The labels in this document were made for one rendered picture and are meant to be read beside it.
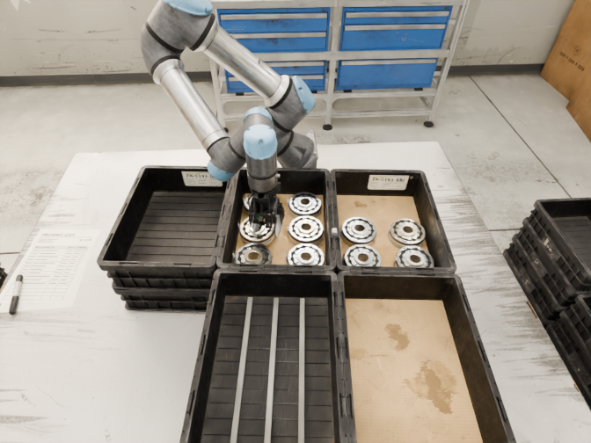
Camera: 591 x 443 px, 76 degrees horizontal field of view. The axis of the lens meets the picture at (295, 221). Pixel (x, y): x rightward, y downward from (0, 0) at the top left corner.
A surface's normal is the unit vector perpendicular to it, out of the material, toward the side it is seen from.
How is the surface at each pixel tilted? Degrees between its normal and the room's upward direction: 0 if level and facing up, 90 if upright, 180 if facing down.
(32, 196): 0
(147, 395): 0
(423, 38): 90
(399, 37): 90
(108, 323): 0
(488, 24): 90
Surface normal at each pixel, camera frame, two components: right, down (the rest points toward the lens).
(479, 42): 0.07, 0.72
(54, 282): 0.01, -0.69
